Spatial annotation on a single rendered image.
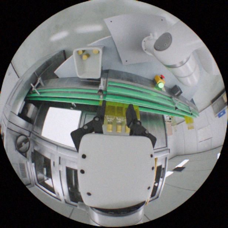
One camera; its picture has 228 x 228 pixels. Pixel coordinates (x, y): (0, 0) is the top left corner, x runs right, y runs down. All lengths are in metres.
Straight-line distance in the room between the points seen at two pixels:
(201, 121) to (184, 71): 5.88
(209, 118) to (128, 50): 5.86
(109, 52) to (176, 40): 0.42
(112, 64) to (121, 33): 0.25
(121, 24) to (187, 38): 0.33
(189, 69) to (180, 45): 0.06
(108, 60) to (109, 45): 0.12
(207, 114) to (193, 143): 2.20
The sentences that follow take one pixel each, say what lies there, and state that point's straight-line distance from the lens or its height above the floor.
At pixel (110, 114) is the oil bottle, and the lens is 0.43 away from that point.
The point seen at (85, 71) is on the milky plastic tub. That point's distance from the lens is 0.57.
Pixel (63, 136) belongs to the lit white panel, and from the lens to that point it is 0.63.
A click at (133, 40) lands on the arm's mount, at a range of 0.43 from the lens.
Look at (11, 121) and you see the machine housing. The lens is 0.91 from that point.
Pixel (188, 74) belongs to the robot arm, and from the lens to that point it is 0.20.
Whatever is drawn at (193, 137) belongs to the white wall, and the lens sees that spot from 6.24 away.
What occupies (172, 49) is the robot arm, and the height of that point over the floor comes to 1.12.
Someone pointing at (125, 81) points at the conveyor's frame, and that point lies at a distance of 0.46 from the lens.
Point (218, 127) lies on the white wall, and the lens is 5.96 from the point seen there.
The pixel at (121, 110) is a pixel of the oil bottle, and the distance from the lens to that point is 0.46.
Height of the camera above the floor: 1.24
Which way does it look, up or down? 26 degrees down
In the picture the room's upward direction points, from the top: 176 degrees counter-clockwise
